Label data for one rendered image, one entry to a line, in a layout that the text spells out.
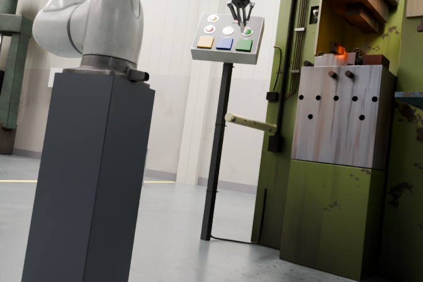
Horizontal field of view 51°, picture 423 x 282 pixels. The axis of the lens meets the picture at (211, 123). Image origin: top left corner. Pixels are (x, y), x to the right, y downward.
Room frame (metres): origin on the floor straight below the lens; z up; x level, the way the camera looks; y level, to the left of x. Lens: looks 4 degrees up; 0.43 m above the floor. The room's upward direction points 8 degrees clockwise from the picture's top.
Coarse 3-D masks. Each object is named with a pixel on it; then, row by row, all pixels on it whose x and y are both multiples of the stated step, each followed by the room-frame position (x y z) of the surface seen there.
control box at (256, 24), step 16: (208, 16) 2.32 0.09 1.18; (224, 16) 2.30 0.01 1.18; (256, 16) 2.27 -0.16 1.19; (208, 32) 2.25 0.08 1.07; (224, 32) 2.24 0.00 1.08; (240, 32) 2.22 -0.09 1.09; (256, 32) 2.21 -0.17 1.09; (192, 48) 2.20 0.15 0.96; (208, 48) 2.19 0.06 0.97; (256, 48) 2.15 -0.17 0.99; (256, 64) 2.20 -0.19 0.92
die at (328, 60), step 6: (324, 54) 2.07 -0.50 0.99; (330, 54) 2.05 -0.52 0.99; (348, 54) 2.00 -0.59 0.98; (354, 54) 1.98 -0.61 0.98; (318, 60) 2.09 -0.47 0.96; (324, 60) 2.07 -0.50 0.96; (330, 60) 2.05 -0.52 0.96; (336, 60) 2.04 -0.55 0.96; (342, 60) 2.02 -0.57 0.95; (348, 60) 2.00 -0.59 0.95; (354, 60) 1.98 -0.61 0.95; (318, 66) 2.09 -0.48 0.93
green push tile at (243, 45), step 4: (240, 40) 2.18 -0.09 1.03; (244, 40) 2.18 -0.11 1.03; (248, 40) 2.18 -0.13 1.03; (240, 44) 2.17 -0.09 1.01; (244, 44) 2.17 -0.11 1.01; (248, 44) 2.16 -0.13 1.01; (236, 48) 2.16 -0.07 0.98; (240, 48) 2.15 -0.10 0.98; (244, 48) 2.15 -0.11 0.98; (248, 48) 2.15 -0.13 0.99
